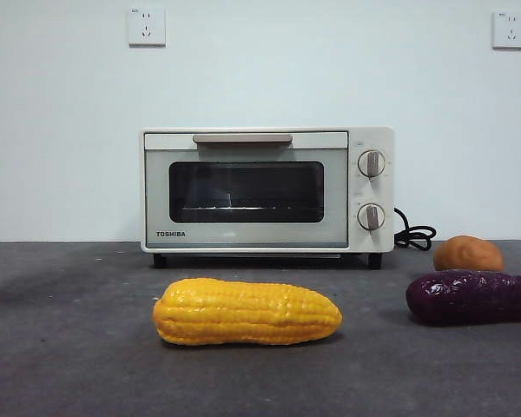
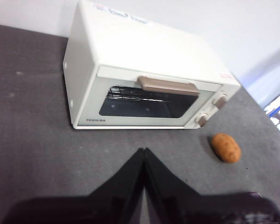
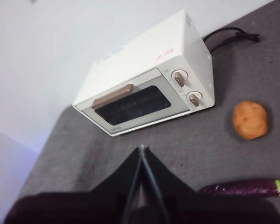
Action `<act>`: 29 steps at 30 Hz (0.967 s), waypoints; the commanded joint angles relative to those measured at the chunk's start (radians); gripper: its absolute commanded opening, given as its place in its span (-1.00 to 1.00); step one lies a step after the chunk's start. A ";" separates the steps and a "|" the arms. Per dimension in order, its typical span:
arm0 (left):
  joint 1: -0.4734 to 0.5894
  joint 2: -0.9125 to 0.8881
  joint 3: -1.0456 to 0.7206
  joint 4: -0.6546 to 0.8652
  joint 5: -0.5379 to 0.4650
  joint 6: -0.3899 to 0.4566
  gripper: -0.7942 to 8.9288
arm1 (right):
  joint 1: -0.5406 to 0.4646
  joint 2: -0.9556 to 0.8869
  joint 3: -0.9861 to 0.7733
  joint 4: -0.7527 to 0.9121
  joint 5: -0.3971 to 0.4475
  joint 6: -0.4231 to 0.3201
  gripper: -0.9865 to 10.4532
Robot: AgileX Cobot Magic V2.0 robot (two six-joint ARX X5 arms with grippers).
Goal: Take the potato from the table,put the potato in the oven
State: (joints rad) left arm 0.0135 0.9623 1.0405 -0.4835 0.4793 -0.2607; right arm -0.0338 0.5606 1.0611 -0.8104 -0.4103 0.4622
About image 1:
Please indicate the cream Toshiba toaster oven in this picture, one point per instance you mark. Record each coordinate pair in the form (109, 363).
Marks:
(373, 191)

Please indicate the purple sweet potato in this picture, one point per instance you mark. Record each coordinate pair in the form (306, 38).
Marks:
(473, 297)

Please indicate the yellow corn cob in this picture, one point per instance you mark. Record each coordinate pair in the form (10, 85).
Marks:
(247, 313)

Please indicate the cream oven knob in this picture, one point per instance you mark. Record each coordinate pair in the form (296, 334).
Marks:
(371, 163)
(371, 216)

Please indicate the brown potato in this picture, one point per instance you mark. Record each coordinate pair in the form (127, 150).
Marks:
(466, 254)

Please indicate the white wall socket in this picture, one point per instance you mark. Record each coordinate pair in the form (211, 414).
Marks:
(509, 30)
(147, 27)

